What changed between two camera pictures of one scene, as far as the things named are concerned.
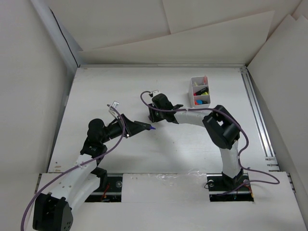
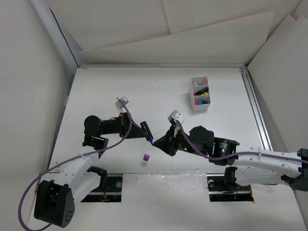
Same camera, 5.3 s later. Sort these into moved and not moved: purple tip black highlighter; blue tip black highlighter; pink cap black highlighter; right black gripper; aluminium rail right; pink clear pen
Moved: right black gripper; purple tip black highlighter
Not moved: blue tip black highlighter; aluminium rail right; pink clear pen; pink cap black highlighter
